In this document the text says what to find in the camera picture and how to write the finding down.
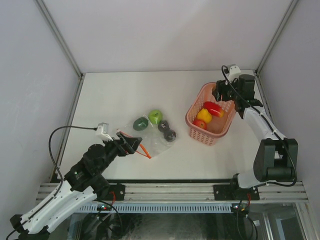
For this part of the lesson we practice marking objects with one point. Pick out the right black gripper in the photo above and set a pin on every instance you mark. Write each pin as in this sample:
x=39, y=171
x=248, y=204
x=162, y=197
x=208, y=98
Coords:
x=222, y=86

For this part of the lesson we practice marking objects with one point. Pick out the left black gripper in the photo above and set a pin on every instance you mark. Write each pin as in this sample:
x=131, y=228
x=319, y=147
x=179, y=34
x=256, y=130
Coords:
x=126, y=145

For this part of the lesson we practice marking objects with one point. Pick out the red yellow fake peach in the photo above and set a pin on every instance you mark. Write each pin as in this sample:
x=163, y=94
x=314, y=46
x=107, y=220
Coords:
x=214, y=109

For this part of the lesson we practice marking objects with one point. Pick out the dark green fake fruit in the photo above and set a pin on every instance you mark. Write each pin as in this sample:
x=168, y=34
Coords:
x=140, y=124

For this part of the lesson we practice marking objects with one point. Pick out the clear zip top bag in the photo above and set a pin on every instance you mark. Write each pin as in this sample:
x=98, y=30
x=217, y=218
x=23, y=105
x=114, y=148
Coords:
x=153, y=142

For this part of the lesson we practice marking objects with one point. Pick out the yellow fake pear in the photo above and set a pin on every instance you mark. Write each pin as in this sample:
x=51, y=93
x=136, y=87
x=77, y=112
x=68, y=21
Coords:
x=204, y=115

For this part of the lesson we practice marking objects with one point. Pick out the red fake apple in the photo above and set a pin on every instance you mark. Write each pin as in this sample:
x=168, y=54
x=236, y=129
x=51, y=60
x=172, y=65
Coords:
x=200, y=123

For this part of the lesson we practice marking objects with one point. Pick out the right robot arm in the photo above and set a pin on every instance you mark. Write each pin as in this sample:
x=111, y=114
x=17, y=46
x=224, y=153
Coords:
x=276, y=158

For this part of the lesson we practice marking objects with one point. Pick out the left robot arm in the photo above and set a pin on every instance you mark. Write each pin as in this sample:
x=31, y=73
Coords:
x=83, y=184

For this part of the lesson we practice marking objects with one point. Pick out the light green fake apple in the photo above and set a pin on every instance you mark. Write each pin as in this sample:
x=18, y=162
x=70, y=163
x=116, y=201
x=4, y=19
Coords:
x=155, y=116

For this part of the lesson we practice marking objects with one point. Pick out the black fake fruit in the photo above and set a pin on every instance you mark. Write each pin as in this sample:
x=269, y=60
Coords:
x=170, y=135
x=163, y=126

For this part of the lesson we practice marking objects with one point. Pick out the pink plastic basket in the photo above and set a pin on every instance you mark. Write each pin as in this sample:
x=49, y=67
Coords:
x=219, y=126

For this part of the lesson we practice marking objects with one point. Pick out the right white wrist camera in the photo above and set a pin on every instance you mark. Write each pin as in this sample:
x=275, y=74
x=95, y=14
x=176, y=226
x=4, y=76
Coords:
x=232, y=72

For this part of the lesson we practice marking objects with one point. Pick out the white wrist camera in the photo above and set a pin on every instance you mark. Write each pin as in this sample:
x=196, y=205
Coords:
x=232, y=72
x=102, y=132

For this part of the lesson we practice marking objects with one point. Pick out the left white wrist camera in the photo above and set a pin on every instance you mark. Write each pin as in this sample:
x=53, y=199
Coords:
x=102, y=132

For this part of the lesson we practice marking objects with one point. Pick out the grey slotted cable duct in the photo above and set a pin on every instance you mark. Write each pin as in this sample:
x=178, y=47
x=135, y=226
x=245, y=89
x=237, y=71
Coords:
x=157, y=208

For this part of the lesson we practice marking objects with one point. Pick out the right aluminium frame post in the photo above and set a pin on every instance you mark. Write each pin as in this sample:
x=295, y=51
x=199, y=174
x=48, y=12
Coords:
x=277, y=34

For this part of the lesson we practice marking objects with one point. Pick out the aluminium front rail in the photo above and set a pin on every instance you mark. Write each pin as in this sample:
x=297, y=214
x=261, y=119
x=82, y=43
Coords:
x=204, y=193

